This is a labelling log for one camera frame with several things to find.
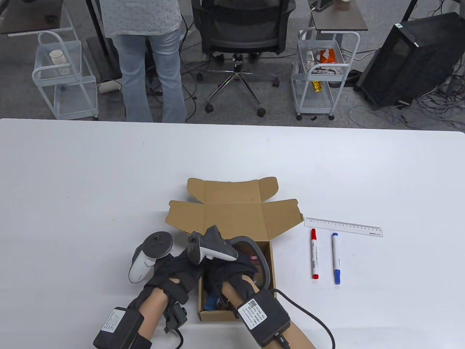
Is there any black wrist sensor box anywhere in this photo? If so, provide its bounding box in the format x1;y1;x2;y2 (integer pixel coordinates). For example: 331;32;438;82
93;308;145;349
237;289;291;346

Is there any brown cardboard mailer box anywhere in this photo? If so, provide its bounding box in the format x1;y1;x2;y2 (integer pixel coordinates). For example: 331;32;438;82
165;177;305;322

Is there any person's left hand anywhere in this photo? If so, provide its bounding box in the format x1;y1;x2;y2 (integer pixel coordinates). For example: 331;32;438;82
143;251;206;306

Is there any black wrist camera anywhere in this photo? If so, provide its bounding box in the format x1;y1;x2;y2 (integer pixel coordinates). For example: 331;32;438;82
165;304;188;333

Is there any brown side table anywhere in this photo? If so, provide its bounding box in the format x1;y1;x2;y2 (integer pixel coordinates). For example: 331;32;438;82
311;0;368;33

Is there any white red cable bundle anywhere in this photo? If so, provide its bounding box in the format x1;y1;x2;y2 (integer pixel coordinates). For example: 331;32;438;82
309;65;340;77

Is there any blue marker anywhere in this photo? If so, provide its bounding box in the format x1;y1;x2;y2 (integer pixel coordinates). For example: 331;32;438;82
331;233;342;285

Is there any black mesh office chair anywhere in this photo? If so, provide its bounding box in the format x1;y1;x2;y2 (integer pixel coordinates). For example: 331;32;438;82
191;0;296;117

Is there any brown desk with white frame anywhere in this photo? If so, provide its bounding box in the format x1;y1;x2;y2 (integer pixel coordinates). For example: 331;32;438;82
0;0;78;37

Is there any white grey handheld controller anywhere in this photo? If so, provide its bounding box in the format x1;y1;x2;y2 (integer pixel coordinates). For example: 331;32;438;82
128;232;173;284
187;225;272;289

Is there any red marker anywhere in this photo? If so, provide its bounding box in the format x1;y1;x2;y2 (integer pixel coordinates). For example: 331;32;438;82
310;228;321;280

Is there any white metal cart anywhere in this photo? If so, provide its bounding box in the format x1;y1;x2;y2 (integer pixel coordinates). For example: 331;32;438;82
32;31;99;120
291;27;361;121

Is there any person's right forearm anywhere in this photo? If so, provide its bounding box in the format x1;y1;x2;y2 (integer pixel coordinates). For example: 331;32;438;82
221;282;316;349

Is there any black desk leg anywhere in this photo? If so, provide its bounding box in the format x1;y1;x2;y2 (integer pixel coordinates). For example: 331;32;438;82
86;0;122;79

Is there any clear plastic ruler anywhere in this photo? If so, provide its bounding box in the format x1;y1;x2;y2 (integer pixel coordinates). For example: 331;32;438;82
304;217;383;237

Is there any person's left forearm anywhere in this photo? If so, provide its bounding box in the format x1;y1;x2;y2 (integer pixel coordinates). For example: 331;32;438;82
138;289;170;338

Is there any black computer tower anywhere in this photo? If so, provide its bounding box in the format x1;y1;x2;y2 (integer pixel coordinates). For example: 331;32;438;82
356;12;465;108

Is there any person's right hand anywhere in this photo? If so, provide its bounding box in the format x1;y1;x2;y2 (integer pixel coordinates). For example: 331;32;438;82
207;254;260;302

